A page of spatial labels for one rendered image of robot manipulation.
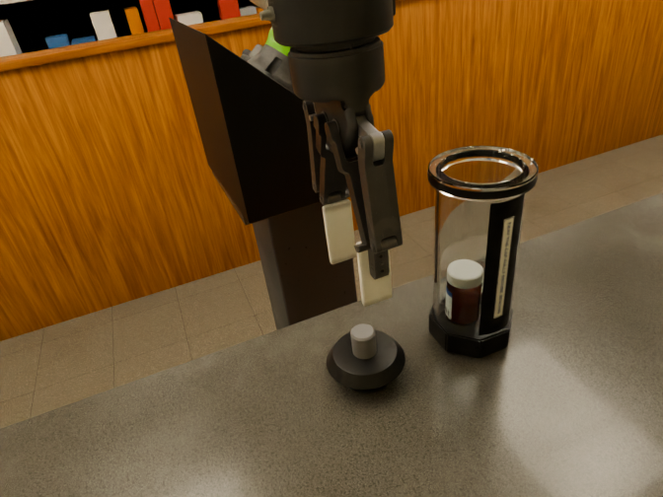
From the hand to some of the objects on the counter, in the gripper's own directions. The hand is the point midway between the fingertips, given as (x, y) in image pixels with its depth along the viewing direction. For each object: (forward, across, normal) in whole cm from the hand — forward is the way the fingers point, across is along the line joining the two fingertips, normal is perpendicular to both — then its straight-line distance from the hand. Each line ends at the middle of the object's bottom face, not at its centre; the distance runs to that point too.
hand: (356, 256), depth 48 cm
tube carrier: (+16, +1, -15) cm, 21 cm away
